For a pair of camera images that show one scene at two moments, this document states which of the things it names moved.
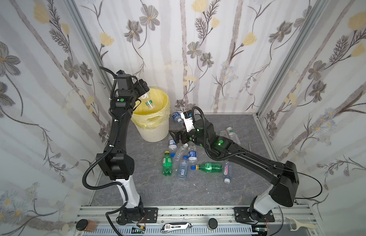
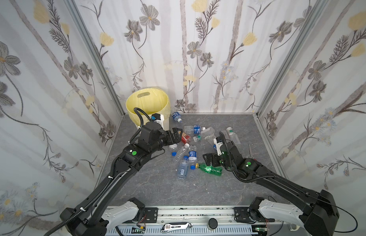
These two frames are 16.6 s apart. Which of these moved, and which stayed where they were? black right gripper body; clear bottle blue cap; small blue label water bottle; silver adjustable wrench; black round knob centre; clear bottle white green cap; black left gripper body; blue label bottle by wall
Moved: black right gripper body; black left gripper body
Stayed: clear bottle white green cap; black round knob centre; small blue label water bottle; blue label bottle by wall; silver adjustable wrench; clear bottle blue cap
